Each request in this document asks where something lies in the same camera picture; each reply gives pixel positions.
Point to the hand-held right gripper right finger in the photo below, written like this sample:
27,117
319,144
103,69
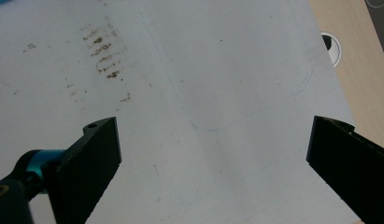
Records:
351,168

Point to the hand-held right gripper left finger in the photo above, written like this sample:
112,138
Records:
87,168

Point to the white table mat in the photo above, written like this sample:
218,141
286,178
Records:
211,77

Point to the blue object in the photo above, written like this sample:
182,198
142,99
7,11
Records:
0,1

